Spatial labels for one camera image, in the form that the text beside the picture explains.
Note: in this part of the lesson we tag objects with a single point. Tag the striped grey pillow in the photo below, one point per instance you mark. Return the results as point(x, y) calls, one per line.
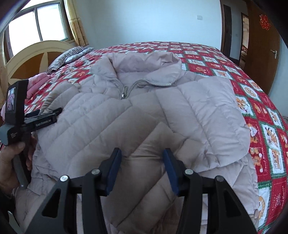
point(67, 57)

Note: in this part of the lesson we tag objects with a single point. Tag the left yellow curtain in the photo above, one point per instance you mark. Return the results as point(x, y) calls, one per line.
point(3, 74)

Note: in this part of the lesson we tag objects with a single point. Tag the brown wooden door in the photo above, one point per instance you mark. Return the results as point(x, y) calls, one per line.
point(260, 64)

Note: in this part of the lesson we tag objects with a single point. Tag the pink folded blanket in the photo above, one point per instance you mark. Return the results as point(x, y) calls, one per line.
point(35, 82)

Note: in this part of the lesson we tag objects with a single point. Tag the red double happiness decoration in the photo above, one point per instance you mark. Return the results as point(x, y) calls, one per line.
point(264, 22)

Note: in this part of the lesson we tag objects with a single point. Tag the red patchwork bed quilt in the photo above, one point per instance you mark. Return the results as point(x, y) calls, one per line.
point(268, 130)

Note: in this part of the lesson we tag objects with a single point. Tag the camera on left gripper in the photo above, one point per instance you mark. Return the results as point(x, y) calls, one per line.
point(15, 99)

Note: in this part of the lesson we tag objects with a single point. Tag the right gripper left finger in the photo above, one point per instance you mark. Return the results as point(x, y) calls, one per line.
point(57, 213)

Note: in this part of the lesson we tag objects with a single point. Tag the person left hand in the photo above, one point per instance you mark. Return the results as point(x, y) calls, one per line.
point(9, 179)

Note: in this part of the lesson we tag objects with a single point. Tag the cream wooden headboard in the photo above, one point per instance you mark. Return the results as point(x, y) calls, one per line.
point(34, 59)

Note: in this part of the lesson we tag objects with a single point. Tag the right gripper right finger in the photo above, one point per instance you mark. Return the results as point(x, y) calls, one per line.
point(226, 214)

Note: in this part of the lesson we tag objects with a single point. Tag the window with brown frame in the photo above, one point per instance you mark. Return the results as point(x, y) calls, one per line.
point(37, 21)

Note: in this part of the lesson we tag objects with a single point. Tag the yellow curtain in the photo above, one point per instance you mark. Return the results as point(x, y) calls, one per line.
point(3, 74)
point(75, 23)

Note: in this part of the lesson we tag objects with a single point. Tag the silver door handle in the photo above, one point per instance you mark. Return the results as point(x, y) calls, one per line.
point(275, 53)

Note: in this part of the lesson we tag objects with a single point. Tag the beige quilted puffer jacket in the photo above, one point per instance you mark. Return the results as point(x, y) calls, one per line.
point(142, 104)

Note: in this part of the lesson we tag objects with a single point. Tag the right yellow curtain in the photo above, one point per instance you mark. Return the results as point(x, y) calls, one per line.
point(75, 23)

